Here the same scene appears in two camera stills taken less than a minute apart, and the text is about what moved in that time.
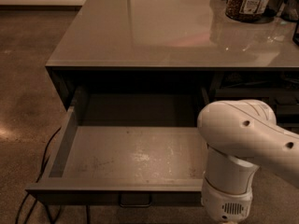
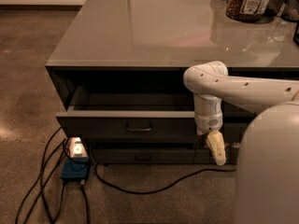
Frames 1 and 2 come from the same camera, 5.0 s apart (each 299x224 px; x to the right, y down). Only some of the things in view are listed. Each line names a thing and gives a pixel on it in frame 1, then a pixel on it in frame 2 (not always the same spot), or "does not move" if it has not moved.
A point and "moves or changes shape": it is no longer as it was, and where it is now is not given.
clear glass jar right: [291, 6] does not move
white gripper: [224, 204] to [210, 123]
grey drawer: [131, 147] moves or changes shape
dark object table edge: [295, 37] does not move
